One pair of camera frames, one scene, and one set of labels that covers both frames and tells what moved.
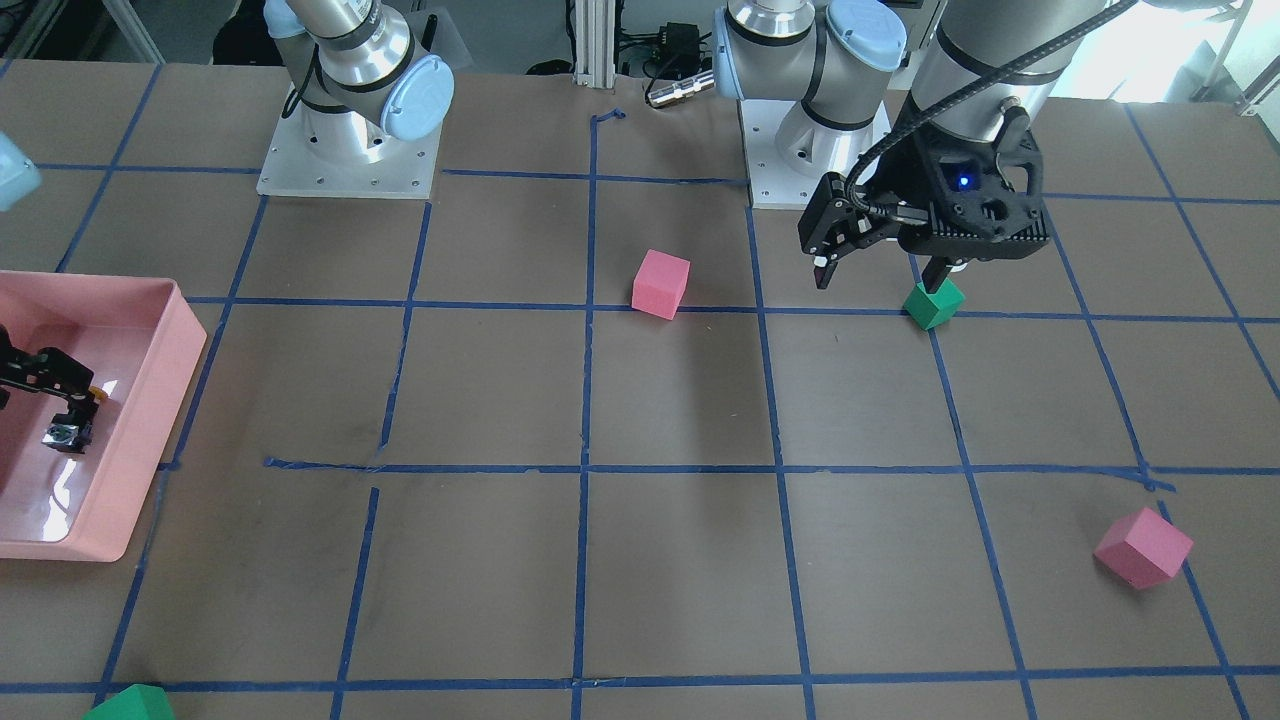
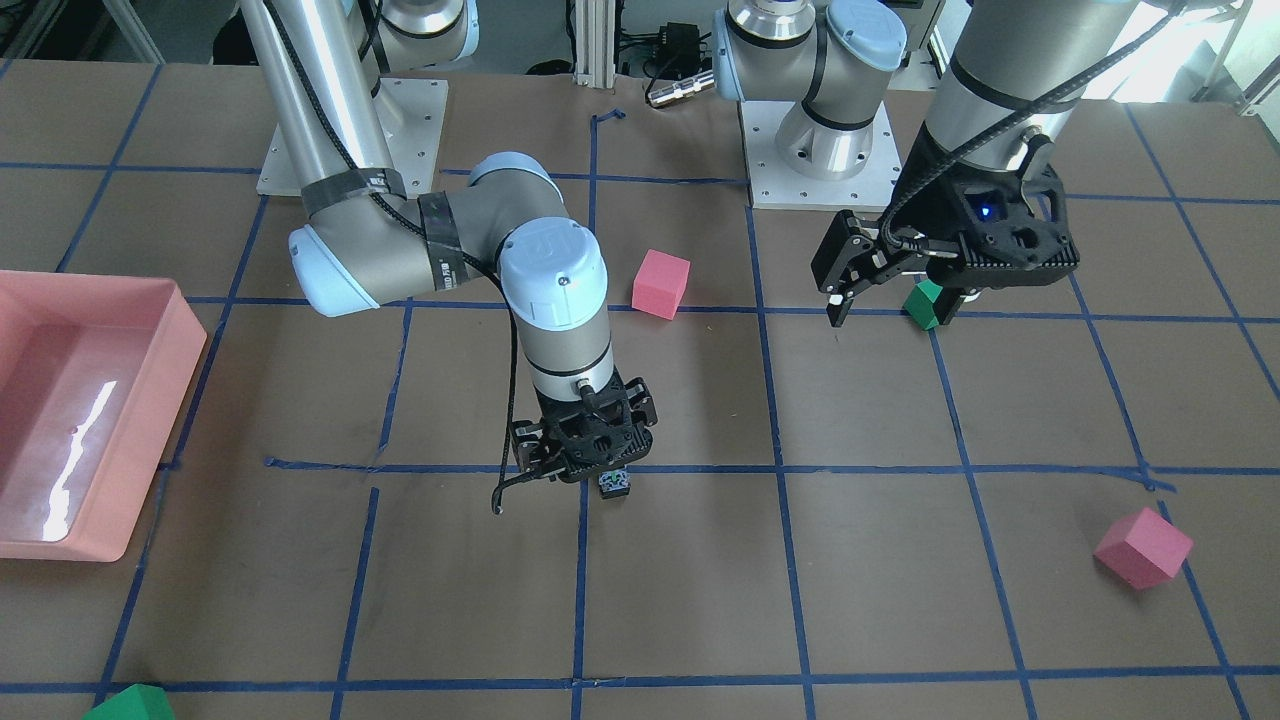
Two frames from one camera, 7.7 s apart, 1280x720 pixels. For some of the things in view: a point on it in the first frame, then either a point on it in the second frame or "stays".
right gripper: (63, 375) → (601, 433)
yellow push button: (72, 431) → (614, 483)
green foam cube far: (136, 702) stays
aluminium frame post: (595, 43) stays
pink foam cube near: (1142, 549) stays
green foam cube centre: (932, 310) stays
